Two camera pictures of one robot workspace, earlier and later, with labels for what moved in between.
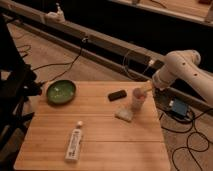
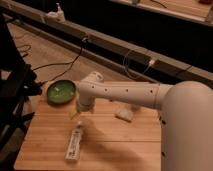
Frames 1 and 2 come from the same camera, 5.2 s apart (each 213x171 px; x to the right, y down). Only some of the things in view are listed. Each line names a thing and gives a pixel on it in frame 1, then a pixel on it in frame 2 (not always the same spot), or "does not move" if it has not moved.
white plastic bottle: (73, 150) does not move
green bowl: (61, 91) does not move
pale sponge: (125, 114) does not move
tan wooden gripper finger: (145, 88) -> (72, 114)
